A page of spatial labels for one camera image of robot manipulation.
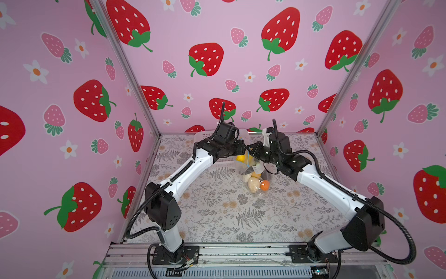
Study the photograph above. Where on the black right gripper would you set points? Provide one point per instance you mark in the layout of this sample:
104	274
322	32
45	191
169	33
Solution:
258	145

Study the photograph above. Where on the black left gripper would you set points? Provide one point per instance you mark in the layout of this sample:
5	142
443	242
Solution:
240	149

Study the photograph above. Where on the small yellow toy lemon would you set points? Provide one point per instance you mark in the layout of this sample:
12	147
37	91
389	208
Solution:
241	158

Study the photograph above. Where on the clear zip top bag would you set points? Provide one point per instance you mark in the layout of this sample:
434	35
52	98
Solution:
251	165

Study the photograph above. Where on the orange toy slice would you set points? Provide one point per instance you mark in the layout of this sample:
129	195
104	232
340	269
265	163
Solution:
265	185

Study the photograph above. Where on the beige toy bun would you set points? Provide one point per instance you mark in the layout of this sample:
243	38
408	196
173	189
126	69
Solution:
254	184

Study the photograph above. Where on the white plastic basket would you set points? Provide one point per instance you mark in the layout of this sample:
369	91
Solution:
243	135

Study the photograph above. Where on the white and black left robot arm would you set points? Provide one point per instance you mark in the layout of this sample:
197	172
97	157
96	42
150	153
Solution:
161	199

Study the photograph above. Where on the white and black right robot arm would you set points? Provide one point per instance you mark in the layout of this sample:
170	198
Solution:
366	217

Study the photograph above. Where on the floral patterned table mat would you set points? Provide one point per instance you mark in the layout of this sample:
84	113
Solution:
218	206

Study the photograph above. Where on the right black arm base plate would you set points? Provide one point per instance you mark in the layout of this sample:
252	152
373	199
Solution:
299	254

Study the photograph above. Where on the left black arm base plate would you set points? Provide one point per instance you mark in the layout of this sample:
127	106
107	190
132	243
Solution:
161	256

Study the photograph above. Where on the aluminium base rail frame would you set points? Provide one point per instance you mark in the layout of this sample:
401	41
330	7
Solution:
240	261

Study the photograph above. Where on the right aluminium corner post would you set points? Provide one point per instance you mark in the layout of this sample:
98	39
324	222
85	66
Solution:
379	27

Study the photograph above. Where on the aluminium corner post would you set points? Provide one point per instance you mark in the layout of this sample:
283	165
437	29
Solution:
379	27
106	23

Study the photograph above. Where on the left aluminium corner post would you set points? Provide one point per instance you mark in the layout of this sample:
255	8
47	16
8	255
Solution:
106	23

